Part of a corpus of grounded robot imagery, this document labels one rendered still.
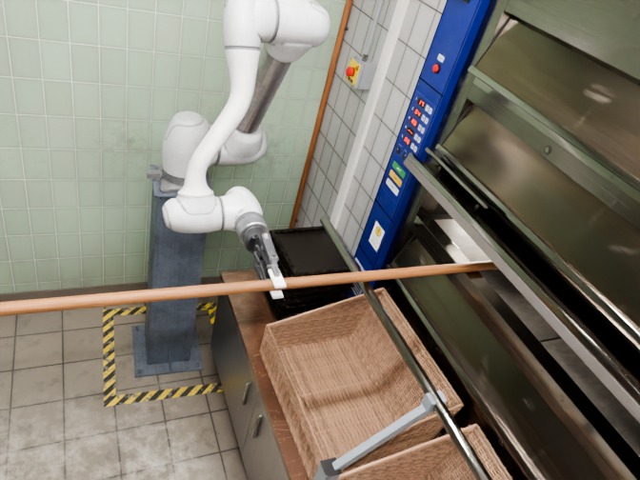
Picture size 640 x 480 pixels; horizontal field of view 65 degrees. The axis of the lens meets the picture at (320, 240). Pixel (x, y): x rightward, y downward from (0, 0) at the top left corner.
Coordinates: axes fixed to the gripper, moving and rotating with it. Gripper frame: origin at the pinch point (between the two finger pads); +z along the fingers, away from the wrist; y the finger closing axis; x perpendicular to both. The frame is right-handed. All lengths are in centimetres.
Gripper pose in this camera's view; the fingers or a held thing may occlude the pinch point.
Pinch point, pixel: (275, 283)
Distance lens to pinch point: 135.5
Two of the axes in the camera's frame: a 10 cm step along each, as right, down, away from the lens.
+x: -9.0, 0.5, -4.3
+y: -2.4, 7.8, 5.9
